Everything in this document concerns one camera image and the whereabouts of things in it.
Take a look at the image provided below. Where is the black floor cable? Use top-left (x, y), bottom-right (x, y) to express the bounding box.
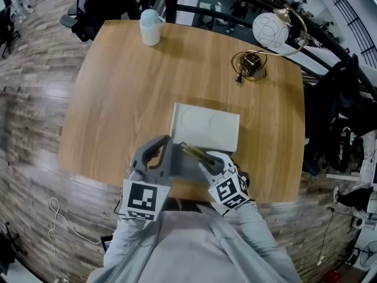
top-left (317, 207), bottom-right (338, 265)

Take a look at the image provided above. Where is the black office chair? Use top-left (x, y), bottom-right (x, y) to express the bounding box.
top-left (0, 6), bottom-right (22, 59)
top-left (302, 54), bottom-right (361, 177)
top-left (59, 0), bottom-right (142, 43)

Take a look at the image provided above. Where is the person's right forearm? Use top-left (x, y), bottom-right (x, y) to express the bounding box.
top-left (232, 198), bottom-right (297, 277)

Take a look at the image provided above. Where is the white cup with pale lid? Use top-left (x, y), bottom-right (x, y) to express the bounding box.
top-left (139, 8), bottom-right (166, 47)

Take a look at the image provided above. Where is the gold arc lamp white globe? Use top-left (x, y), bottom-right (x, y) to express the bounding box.
top-left (231, 5), bottom-right (309, 82)

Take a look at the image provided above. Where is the white floor cable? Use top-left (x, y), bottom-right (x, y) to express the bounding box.
top-left (48, 197), bottom-right (102, 280)

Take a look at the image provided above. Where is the person's left forearm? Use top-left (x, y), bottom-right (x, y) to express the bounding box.
top-left (102, 215), bottom-right (161, 269)

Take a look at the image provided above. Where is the black metal railing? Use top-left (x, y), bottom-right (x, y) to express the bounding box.
top-left (140, 0), bottom-right (377, 96)

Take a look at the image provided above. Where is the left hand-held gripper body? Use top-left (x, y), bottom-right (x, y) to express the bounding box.
top-left (121, 166), bottom-right (172, 221)

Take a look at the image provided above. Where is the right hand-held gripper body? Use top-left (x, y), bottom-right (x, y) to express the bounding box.
top-left (207, 164), bottom-right (252, 209)

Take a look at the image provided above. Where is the black lamp power cord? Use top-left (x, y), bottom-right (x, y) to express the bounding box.
top-left (235, 58), bottom-right (251, 85)

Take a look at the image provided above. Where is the person's grey clothed torso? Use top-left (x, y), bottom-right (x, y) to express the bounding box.
top-left (87, 198), bottom-right (303, 283)

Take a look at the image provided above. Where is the white box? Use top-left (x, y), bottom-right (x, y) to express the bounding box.
top-left (170, 102), bottom-right (241, 154)

